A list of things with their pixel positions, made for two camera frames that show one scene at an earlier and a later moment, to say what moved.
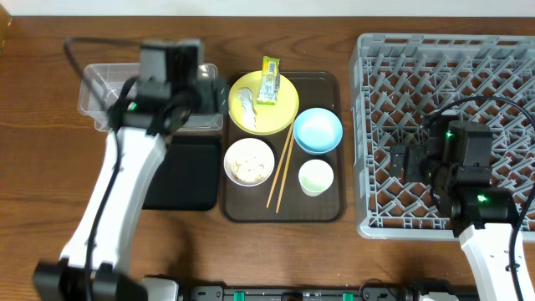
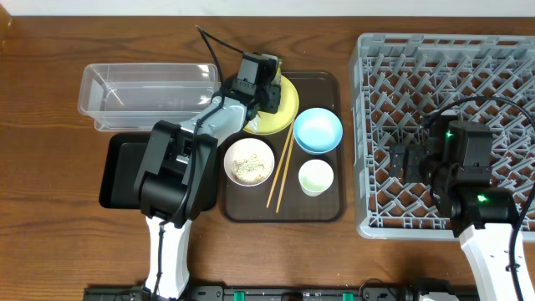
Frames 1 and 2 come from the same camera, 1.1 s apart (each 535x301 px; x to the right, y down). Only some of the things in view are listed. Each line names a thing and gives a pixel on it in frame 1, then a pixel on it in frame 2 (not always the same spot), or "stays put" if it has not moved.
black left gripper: x=220 y=97 → x=271 y=97
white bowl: x=249 y=162 stays put
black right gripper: x=401 y=160 stays put
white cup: x=315 y=177 stays put
